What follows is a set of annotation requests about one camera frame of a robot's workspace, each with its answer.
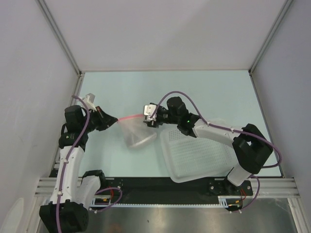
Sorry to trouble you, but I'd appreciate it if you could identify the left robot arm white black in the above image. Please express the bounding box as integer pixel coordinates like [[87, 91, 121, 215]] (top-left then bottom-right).
[[39, 105, 118, 233]]

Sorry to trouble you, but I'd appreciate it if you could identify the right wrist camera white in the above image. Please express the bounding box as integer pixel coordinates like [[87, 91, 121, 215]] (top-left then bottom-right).
[[143, 103, 157, 117]]

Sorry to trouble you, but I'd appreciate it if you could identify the white perforated plastic tray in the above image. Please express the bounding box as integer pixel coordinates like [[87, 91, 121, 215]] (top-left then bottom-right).
[[160, 120, 238, 183]]

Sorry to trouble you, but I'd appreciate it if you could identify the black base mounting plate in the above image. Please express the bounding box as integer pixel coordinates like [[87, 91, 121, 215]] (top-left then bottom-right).
[[106, 177, 253, 205]]

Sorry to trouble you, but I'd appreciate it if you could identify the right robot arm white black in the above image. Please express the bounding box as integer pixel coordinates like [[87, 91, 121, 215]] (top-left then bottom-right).
[[143, 97, 273, 195]]

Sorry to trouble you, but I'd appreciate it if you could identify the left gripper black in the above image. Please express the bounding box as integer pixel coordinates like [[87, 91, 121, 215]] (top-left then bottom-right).
[[80, 106, 118, 133]]

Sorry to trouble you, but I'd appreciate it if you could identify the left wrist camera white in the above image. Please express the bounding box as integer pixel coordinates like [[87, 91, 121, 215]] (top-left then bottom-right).
[[82, 93, 97, 112]]

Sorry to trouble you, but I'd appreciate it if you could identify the white slotted cable duct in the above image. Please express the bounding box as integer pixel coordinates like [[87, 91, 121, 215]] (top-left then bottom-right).
[[88, 195, 243, 208]]

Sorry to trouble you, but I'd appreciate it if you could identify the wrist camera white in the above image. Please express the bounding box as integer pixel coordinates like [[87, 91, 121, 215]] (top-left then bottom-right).
[[143, 103, 157, 117], [82, 93, 97, 112]]

